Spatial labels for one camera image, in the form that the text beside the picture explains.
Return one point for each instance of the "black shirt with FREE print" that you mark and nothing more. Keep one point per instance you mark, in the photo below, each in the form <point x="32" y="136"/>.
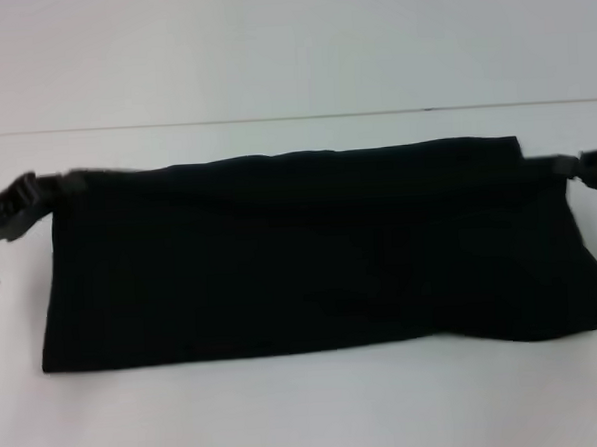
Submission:
<point x="300" y="258"/>

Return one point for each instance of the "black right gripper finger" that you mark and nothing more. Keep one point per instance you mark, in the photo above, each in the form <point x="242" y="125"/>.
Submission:
<point x="575" y="179"/>
<point x="551" y="165"/>

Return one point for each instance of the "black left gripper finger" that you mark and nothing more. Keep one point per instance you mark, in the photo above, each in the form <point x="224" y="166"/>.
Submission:
<point x="41" y="181"/>
<point x="32" y="210"/>

